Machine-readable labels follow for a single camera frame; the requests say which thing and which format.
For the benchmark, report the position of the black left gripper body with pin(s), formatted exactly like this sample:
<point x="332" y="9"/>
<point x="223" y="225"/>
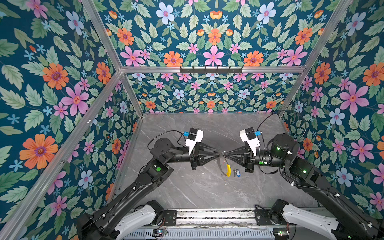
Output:
<point x="194" y="157"/>

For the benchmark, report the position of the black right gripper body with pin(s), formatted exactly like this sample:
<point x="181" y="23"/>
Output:
<point x="250" y="165"/>

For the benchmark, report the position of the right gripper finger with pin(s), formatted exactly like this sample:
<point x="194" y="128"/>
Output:
<point x="239" y="160"/>
<point x="239" y="152"/>

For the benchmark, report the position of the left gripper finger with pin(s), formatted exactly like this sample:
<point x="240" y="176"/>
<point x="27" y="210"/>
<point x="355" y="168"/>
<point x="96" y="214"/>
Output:
<point x="209" y="158"/>
<point x="211" y="150"/>

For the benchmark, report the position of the large black yellow keyring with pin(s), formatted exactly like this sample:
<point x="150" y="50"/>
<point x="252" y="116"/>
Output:
<point x="224" y="165"/>

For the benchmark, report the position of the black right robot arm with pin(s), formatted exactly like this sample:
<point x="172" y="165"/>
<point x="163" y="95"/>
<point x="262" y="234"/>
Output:
<point x="348" y="222"/>

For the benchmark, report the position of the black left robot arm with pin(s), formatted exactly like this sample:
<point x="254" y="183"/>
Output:
<point x="118" y="218"/>

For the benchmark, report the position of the white ventilation grille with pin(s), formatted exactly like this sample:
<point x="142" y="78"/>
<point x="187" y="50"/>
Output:
<point x="201" y="234"/>

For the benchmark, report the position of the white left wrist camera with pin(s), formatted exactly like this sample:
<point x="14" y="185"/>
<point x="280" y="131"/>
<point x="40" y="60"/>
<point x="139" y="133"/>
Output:
<point x="192" y="137"/>

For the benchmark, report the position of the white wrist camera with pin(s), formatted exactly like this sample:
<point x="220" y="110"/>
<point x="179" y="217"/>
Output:
<point x="249" y="136"/>
<point x="192" y="137"/>

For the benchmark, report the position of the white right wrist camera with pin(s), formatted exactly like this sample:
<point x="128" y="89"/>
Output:
<point x="249" y="136"/>

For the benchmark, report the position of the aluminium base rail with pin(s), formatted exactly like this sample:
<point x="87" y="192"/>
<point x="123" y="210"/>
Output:
<point x="221" y="218"/>

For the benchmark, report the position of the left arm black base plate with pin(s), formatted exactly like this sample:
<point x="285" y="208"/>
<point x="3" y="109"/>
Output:
<point x="166" y="218"/>

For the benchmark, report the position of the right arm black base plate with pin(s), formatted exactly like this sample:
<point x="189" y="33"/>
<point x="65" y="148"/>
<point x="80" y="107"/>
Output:
<point x="273" y="216"/>

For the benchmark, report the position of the black wall hook rack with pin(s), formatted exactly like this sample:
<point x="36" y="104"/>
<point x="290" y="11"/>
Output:
<point x="209" y="70"/>

